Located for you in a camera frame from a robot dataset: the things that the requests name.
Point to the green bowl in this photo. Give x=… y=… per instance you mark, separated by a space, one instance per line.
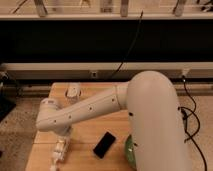
x=129 y=152

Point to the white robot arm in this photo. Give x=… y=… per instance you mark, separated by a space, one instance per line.
x=155 y=117

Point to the clear plastic cup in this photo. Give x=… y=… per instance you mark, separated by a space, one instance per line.
x=73 y=91

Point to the black smartphone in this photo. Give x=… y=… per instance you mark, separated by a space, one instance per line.
x=104 y=144

